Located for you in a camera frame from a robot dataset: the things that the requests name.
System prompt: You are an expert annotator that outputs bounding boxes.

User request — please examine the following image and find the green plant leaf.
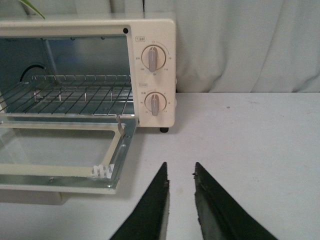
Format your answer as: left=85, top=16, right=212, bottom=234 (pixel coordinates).
left=19, top=0, right=46, bottom=20

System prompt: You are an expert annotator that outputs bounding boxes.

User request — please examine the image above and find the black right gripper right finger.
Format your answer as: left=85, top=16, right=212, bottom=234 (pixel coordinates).
left=193, top=162, right=276, bottom=240

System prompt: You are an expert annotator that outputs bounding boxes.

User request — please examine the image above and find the wire oven rack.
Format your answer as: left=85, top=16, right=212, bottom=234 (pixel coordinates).
left=0, top=75, right=135, bottom=118

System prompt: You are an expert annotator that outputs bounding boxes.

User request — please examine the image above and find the glass oven door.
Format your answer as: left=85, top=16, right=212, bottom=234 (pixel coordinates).
left=0, top=116, right=137, bottom=205

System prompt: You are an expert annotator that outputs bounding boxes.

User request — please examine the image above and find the cream toaster oven body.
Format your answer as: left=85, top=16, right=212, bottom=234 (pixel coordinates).
left=0, top=13, right=176, bottom=130

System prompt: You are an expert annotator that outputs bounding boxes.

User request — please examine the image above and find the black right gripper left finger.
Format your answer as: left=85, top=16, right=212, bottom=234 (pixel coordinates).
left=111, top=162, right=170, bottom=240

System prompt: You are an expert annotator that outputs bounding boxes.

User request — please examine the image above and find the lower timer knob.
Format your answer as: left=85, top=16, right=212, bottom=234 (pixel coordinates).
left=144, top=92, right=167, bottom=117

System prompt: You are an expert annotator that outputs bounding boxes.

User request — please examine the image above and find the upper temperature knob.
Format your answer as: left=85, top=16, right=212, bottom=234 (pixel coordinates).
left=141, top=45, right=166, bottom=73

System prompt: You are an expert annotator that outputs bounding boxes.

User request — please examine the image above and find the white backdrop curtain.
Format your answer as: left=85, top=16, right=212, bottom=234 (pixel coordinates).
left=0, top=0, right=320, bottom=93

